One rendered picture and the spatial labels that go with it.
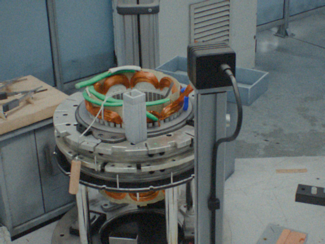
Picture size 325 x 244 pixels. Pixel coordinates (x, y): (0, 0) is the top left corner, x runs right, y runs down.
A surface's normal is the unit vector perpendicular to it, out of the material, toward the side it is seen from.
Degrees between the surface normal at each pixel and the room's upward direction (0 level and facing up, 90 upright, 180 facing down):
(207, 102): 90
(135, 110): 90
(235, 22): 91
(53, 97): 0
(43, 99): 0
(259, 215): 0
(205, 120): 90
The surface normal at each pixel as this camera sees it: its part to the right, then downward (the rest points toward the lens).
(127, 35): 0.02, 0.44
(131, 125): -0.76, 0.30
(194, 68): -0.97, 0.12
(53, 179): 0.65, 0.33
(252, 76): -0.52, 0.40
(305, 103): -0.03, -0.90
